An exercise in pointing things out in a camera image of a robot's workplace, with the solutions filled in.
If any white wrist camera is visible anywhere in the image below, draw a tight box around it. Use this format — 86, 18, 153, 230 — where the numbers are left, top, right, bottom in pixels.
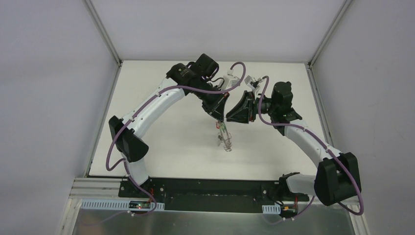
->
220, 69, 240, 90
244, 75, 263, 95

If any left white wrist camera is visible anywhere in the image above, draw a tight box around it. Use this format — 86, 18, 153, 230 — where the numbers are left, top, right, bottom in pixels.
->
220, 69, 240, 90

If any aluminium frame rail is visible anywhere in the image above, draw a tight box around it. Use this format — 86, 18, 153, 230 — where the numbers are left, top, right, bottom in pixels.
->
69, 177, 361, 206

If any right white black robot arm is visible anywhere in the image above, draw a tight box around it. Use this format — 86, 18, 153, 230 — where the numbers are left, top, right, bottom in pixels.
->
226, 82, 364, 208

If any left white cable duct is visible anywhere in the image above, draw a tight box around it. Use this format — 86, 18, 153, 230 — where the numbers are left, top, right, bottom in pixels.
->
80, 199, 165, 212

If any green headed key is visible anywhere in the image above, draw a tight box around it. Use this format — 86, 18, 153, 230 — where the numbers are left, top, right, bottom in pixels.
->
219, 122, 226, 134

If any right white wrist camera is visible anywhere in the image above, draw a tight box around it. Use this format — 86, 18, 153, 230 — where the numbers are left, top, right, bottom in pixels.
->
244, 75, 263, 95

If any white cable duct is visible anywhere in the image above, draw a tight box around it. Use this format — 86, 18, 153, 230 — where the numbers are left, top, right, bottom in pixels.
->
262, 204, 281, 215
80, 199, 165, 212

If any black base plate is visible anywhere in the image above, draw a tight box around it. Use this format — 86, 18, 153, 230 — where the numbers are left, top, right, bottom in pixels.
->
118, 178, 309, 217

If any right white cable duct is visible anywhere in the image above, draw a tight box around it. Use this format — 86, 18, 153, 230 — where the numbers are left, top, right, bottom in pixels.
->
262, 204, 281, 215

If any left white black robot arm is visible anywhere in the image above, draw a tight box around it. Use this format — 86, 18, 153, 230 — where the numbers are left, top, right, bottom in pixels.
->
107, 54, 229, 198

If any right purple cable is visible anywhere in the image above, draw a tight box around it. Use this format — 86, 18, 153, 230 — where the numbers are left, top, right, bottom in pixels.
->
257, 75, 365, 224

